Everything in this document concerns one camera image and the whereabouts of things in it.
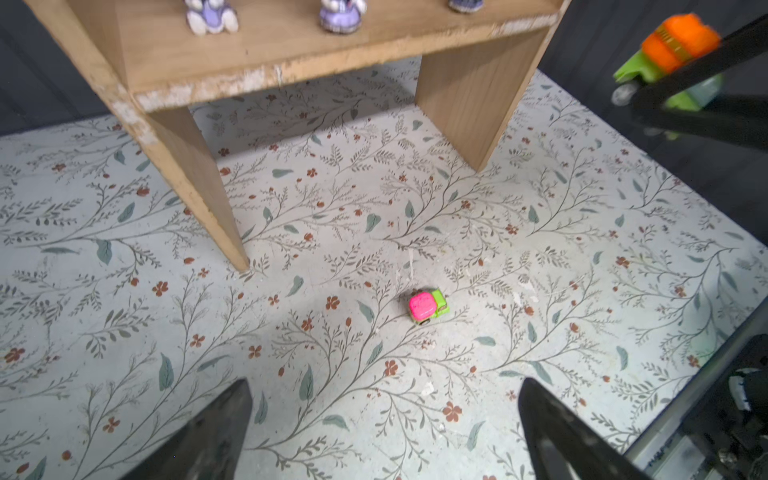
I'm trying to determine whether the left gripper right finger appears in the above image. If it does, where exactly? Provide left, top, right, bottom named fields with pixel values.
left=518, top=378, right=647, bottom=480

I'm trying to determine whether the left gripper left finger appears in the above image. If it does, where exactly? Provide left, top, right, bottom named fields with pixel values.
left=124, top=379, right=253, bottom=480

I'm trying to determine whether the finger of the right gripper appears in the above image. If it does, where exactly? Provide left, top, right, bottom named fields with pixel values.
left=629, top=15, right=767, bottom=150

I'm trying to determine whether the floral patterned table mat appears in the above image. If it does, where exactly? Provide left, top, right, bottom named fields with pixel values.
left=1, top=60, right=767, bottom=479

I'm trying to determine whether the wooden two-tier shelf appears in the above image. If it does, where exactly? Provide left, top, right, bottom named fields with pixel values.
left=29, top=0, right=568, bottom=271

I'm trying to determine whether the black purple toy figure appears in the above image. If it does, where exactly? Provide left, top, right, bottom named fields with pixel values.
left=184, top=0, right=239, bottom=36
left=319, top=0, right=367, bottom=34

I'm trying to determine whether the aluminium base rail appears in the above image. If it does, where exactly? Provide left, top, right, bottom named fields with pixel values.
left=624, top=302, right=767, bottom=479

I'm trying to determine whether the pink green toy car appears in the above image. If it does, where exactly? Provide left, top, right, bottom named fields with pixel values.
left=408, top=289, right=449, bottom=325

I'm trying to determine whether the light purple toy figure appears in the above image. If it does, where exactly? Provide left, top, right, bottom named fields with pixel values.
left=448, top=0, right=484, bottom=14

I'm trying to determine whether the orange green toy truck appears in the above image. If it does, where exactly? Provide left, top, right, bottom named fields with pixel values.
left=611, top=13, right=723, bottom=111

